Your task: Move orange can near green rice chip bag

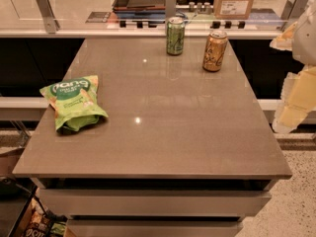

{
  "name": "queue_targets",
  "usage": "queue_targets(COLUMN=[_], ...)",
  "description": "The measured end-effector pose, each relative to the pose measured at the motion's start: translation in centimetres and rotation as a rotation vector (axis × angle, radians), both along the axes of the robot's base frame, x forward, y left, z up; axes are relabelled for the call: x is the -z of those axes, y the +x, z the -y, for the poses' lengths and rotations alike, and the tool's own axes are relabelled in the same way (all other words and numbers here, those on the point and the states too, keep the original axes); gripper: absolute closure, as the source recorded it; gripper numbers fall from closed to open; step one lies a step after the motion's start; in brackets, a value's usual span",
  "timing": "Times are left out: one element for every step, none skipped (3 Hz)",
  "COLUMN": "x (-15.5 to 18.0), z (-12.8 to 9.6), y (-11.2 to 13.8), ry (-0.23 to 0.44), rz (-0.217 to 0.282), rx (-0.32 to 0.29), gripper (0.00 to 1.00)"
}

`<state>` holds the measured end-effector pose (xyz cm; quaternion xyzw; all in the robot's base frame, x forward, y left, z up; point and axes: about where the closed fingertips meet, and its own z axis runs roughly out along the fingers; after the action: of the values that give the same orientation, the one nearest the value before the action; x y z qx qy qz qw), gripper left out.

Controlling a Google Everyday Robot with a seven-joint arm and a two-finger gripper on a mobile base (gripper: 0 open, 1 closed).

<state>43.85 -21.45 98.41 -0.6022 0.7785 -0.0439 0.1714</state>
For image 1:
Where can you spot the green soda can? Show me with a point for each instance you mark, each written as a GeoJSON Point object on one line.
{"type": "Point", "coordinates": [175, 35]}

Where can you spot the upper grey drawer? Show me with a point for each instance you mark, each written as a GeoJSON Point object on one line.
{"type": "Point", "coordinates": [153, 203]}

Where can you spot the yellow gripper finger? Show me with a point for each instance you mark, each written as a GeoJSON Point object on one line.
{"type": "Point", "coordinates": [297, 100]}
{"type": "Point", "coordinates": [284, 41]}

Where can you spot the metal glass bracket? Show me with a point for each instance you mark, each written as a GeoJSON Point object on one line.
{"type": "Point", "coordinates": [292, 10]}
{"type": "Point", "coordinates": [170, 8]}
{"type": "Point", "coordinates": [50, 23]}

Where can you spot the right metal glass bracket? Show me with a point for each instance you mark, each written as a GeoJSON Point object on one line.
{"type": "Point", "coordinates": [292, 10]}

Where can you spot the orange soda can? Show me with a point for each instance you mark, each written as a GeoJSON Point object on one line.
{"type": "Point", "coordinates": [214, 50]}

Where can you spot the lower grey drawer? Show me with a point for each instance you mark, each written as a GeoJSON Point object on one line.
{"type": "Point", "coordinates": [142, 228]}

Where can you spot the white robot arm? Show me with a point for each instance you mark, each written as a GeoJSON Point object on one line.
{"type": "Point", "coordinates": [304, 38]}

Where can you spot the snack bags below table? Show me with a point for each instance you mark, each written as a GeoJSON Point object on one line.
{"type": "Point", "coordinates": [41, 226]}

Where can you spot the green rice chip bag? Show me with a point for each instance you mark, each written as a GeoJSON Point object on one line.
{"type": "Point", "coordinates": [74, 102]}

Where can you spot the cardboard box with label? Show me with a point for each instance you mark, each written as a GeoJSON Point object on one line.
{"type": "Point", "coordinates": [232, 9]}

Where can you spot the left metal glass bracket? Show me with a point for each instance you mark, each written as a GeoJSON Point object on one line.
{"type": "Point", "coordinates": [50, 23]}

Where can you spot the grey drawer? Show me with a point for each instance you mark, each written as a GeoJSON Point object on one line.
{"type": "Point", "coordinates": [153, 203]}
{"type": "Point", "coordinates": [142, 228]}

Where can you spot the middle metal glass bracket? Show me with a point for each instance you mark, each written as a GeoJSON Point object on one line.
{"type": "Point", "coordinates": [170, 8]}

